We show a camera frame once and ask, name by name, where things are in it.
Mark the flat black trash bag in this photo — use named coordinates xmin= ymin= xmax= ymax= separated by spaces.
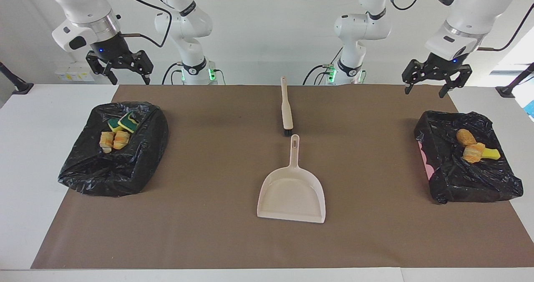
xmin=414 ymin=111 xmax=524 ymax=204

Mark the notched yellow sponge piece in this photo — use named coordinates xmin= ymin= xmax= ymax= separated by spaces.
xmin=118 ymin=111 xmax=141 ymax=134

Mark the black right base cable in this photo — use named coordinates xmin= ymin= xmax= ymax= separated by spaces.
xmin=162 ymin=62 xmax=184 ymax=85

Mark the pale foam scrap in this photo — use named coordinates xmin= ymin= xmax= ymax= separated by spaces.
xmin=113 ymin=130 xmax=131 ymax=150
xmin=462 ymin=143 xmax=486 ymax=164
xmin=99 ymin=131 xmax=115 ymax=154

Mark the black base cable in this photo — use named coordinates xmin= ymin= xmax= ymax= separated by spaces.
xmin=302 ymin=48 xmax=343 ymax=85
xmin=162 ymin=62 xmax=184 ymax=85

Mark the brown nugget toy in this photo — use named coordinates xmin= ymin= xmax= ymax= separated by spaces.
xmin=456 ymin=128 xmax=477 ymax=146

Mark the black left base cable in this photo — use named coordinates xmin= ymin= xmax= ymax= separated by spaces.
xmin=302 ymin=48 xmax=343 ymax=85

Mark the beige plastic dustpan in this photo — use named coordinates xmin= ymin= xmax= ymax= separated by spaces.
xmin=257 ymin=134 xmax=326 ymax=224

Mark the beige hand brush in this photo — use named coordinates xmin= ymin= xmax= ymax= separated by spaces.
xmin=280 ymin=76 xmax=294 ymax=137

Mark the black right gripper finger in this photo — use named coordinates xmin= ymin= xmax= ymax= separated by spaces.
xmin=121 ymin=50 xmax=154 ymax=85
xmin=86 ymin=52 xmax=118 ymax=85

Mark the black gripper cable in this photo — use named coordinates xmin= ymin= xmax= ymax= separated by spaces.
xmin=477 ymin=3 xmax=534 ymax=52
xmin=111 ymin=0 xmax=173 ymax=48

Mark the black camera stand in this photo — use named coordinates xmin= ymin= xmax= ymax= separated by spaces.
xmin=496 ymin=63 xmax=534 ymax=98
xmin=0 ymin=62 xmax=34 ymax=95

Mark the pink bin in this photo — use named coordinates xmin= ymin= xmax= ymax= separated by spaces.
xmin=418 ymin=141 xmax=435 ymax=182

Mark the brown table mat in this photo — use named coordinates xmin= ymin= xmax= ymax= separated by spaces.
xmin=31 ymin=85 xmax=534 ymax=269

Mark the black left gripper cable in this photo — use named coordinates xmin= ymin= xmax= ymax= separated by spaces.
xmin=477 ymin=3 xmax=534 ymax=52

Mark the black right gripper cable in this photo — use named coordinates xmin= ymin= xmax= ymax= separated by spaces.
xmin=111 ymin=0 xmax=173 ymax=48

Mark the white wall outlet box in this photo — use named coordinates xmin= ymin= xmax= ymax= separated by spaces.
xmin=54 ymin=67 xmax=95 ymax=82

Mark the tall black bag bin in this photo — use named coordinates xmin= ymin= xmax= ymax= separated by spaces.
xmin=58 ymin=102 xmax=169 ymax=197

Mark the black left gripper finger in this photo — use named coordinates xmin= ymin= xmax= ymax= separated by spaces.
xmin=402 ymin=59 xmax=432 ymax=95
xmin=438 ymin=64 xmax=473 ymax=98

